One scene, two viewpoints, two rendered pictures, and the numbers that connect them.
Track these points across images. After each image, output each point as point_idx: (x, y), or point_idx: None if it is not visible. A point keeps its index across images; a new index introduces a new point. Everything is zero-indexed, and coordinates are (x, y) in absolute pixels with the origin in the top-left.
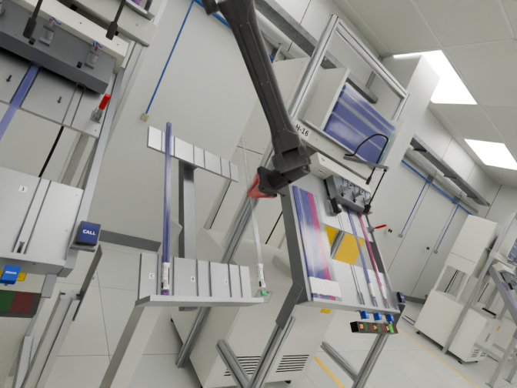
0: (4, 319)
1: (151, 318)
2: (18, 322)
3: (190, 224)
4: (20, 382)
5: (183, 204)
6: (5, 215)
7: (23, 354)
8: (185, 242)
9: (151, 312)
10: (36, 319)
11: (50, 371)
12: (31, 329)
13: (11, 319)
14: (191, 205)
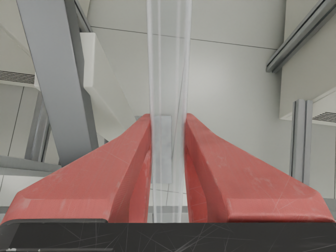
0: (10, 55)
1: (116, 134)
2: (25, 58)
3: (59, 81)
4: (33, 128)
5: (20, 14)
6: None
7: (39, 93)
8: (53, 132)
9: (110, 132)
10: (78, 18)
11: (7, 175)
12: (82, 25)
13: (17, 56)
14: (52, 11)
